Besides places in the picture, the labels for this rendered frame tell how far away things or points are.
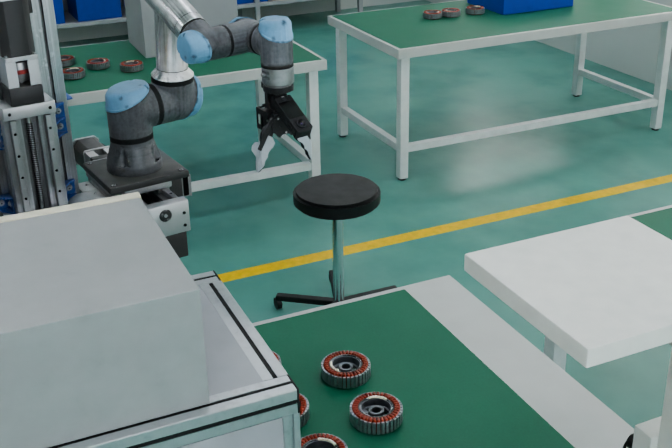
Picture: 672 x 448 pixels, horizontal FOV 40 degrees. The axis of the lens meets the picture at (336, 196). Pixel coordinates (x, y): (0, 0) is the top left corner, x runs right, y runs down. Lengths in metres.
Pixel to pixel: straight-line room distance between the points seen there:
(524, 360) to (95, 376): 1.16
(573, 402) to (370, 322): 0.55
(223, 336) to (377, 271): 2.58
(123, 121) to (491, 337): 1.10
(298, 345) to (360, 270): 1.94
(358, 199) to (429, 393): 1.52
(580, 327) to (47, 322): 0.79
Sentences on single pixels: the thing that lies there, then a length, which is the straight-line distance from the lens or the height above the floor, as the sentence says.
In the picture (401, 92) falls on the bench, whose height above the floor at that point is 0.51.
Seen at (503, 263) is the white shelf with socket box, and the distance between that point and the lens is 1.67.
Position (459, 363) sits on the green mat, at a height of 0.75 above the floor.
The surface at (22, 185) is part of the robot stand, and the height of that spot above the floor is 1.04.
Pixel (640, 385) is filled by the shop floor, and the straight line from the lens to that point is 3.58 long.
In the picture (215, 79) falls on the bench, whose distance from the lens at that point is 4.48.
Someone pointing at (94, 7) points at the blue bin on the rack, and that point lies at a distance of 8.00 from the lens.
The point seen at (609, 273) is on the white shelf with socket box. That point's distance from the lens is 1.67.
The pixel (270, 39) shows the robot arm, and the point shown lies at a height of 1.47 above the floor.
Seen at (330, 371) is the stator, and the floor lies 0.79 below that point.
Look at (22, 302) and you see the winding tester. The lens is 1.40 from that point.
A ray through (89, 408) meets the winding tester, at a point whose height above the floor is 1.16.
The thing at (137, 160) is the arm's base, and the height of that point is 1.08.
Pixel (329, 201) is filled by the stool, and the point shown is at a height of 0.56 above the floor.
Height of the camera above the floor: 1.98
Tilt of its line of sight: 24 degrees down
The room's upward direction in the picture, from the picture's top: 1 degrees counter-clockwise
